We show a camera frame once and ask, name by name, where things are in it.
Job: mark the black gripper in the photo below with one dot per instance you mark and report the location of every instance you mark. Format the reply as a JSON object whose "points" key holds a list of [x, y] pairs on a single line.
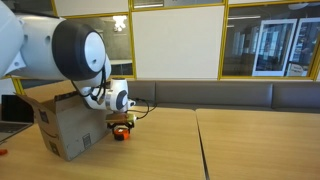
{"points": [[120, 124]]}

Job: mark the small orange tape measure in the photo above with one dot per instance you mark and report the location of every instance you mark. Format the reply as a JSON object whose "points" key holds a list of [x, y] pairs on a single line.
{"points": [[121, 134]]}

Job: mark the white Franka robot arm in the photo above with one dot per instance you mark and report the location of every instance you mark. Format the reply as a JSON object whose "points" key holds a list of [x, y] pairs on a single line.
{"points": [[50, 50]]}

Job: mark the brown cardboard carton box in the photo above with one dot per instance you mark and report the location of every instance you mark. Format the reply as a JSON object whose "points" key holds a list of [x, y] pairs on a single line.
{"points": [[73, 130]]}

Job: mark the grey upholstered bench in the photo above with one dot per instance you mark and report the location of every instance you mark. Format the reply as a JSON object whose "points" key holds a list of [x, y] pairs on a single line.
{"points": [[220, 95]]}

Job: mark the white cluster pendant lamp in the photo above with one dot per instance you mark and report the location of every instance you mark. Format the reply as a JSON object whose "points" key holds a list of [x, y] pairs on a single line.
{"points": [[119, 23]]}

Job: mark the grey open laptop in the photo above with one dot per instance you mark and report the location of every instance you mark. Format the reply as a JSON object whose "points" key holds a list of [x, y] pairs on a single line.
{"points": [[13, 113]]}

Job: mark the orange item at table edge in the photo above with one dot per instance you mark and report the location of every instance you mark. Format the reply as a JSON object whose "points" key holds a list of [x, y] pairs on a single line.
{"points": [[2, 152]]}

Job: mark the white framed glass door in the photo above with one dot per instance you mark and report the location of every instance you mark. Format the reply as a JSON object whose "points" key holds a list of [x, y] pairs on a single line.
{"points": [[305, 46], [273, 46]]}

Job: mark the tan wrist camera mount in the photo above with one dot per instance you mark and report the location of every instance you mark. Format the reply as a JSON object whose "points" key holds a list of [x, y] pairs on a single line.
{"points": [[121, 117]]}

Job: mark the yellow window frame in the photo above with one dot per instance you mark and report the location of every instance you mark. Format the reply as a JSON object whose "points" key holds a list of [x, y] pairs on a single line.
{"points": [[132, 43], [224, 40]]}

